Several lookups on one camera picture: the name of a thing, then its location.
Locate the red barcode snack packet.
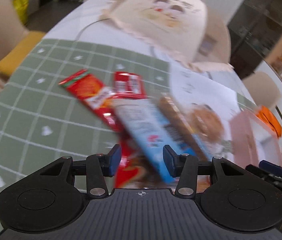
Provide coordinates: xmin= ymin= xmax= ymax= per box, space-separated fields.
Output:
xmin=113 ymin=132 xmax=157 ymax=189

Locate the round bread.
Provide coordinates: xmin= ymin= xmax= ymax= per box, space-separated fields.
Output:
xmin=187 ymin=104 xmax=233 ymax=155

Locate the blue snack packet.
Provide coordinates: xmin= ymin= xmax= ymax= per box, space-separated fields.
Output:
xmin=112 ymin=99 xmax=195 ymax=184

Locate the long cake bar package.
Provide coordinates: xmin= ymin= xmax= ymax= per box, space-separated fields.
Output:
xmin=157 ymin=93 xmax=212 ymax=161

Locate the long red snack packet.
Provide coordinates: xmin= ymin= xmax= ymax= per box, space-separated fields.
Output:
xmin=58 ymin=69 xmax=124 ymax=133

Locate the small red sachet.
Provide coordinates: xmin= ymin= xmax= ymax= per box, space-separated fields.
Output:
xmin=113 ymin=72 xmax=147 ymax=99

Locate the pink cardboard box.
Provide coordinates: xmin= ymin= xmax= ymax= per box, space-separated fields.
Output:
xmin=229 ymin=111 xmax=282 ymax=168

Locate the orange folded cloth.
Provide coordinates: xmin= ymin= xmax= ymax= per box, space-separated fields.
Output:
xmin=255 ymin=106 xmax=282 ymax=138

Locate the green checked tablecloth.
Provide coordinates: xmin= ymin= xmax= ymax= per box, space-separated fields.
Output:
xmin=0 ymin=38 xmax=257 ymax=240

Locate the mesh food cover tent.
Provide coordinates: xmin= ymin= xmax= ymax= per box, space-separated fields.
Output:
xmin=100 ymin=0 xmax=233 ymax=72

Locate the dark glass cabinet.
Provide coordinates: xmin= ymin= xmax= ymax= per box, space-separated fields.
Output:
xmin=228 ymin=0 xmax=282 ymax=79

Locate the yellow bag on floor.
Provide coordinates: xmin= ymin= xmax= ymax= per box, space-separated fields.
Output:
xmin=12 ymin=0 xmax=29 ymax=25

